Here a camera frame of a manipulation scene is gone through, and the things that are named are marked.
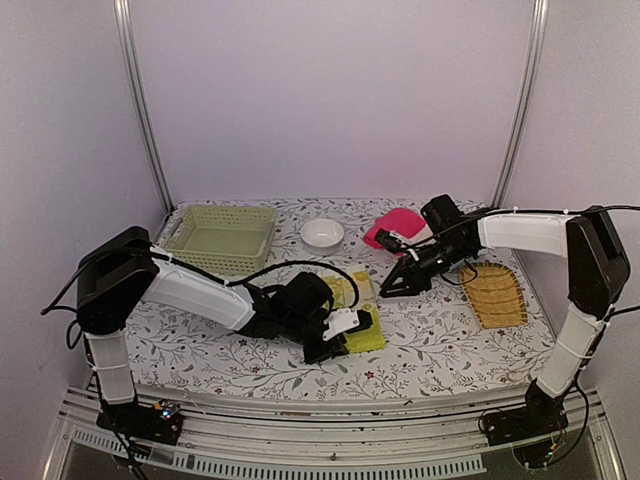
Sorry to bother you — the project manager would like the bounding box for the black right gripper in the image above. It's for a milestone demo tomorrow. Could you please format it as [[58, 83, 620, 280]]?
[[381, 236, 474, 298]]

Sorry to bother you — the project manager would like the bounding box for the green crocodile pattern towel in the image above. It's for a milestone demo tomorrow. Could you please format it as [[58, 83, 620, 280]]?
[[320, 265, 386, 354]]

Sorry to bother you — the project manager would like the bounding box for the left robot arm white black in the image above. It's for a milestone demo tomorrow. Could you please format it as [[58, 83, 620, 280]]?
[[76, 226, 373, 434]]

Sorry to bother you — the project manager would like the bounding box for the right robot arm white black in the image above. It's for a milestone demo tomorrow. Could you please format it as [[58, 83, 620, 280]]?
[[375, 195, 631, 398]]

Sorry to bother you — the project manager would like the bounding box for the pink towel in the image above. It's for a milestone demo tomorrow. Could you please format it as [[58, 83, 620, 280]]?
[[364, 208, 432, 249]]

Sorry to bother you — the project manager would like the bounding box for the white ceramic bowl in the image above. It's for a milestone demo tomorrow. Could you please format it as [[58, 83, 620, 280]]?
[[300, 218, 344, 256]]

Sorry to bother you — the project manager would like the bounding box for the yellow woven bamboo tray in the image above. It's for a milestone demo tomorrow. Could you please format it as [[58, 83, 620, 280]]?
[[459, 261, 528, 329]]

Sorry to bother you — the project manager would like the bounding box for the green plastic basket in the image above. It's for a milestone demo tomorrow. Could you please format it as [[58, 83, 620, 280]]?
[[161, 205, 276, 276]]

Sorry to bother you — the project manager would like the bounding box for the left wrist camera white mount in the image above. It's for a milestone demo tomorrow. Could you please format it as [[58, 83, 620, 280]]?
[[322, 308, 360, 342]]

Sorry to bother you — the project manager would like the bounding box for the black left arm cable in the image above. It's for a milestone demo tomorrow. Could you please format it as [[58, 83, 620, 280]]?
[[39, 249, 359, 351]]

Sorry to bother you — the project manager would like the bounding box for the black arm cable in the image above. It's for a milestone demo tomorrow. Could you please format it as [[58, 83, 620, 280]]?
[[569, 203, 640, 316], [39, 249, 359, 351]]

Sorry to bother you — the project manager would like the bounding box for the aluminium front rail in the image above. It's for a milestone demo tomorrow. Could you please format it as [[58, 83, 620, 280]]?
[[45, 387, 626, 479]]

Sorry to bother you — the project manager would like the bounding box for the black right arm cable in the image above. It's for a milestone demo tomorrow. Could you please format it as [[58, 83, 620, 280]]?
[[569, 203, 640, 316]]

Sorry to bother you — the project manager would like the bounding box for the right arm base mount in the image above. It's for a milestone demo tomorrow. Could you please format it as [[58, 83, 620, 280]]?
[[478, 406, 569, 470]]

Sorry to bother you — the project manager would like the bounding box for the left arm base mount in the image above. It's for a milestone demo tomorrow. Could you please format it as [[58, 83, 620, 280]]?
[[96, 397, 184, 446]]

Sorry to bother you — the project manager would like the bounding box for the right aluminium frame post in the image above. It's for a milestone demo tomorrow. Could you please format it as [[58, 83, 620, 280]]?
[[491, 0, 549, 207]]

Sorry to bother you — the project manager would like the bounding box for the aluminium frame post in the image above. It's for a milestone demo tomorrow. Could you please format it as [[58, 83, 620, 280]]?
[[491, 0, 549, 207], [112, 0, 175, 213]]

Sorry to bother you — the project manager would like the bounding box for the left aluminium frame post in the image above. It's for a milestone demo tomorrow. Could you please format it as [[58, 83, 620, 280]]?
[[112, 0, 175, 213]]

